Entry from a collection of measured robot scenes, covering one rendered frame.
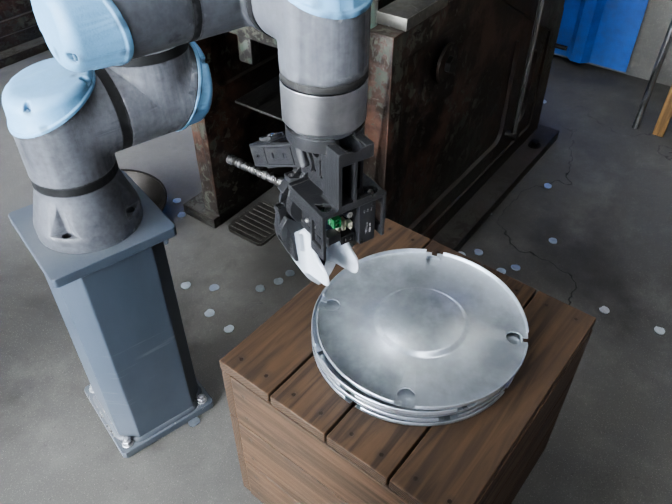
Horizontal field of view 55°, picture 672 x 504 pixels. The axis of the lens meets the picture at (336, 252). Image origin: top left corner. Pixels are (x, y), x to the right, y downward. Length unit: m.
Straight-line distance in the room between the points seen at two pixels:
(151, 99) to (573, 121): 1.56
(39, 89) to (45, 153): 0.08
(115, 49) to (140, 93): 0.37
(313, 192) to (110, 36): 0.22
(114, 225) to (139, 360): 0.27
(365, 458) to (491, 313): 0.28
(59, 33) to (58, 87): 0.35
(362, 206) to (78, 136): 0.42
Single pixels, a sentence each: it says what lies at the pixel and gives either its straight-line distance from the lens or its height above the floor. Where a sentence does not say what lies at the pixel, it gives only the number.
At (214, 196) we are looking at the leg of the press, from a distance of 1.63.
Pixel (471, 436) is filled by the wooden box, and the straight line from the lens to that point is 0.85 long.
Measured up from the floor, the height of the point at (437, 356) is 0.39.
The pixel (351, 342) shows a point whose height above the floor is 0.39.
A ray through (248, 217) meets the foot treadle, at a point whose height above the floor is 0.16.
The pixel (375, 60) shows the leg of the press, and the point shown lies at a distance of 1.12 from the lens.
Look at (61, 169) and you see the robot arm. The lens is 0.91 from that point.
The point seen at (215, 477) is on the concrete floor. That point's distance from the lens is 1.22.
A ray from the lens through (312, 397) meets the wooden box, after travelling 0.86.
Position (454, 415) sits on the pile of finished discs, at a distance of 0.85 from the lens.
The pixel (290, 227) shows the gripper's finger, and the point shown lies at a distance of 0.64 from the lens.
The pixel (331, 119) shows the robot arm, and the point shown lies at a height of 0.78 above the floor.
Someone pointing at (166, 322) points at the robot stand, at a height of 0.26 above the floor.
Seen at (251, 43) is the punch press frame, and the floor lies 0.49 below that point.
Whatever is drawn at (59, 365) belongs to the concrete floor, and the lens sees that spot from 1.45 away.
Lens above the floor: 1.05
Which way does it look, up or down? 42 degrees down
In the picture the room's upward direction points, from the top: straight up
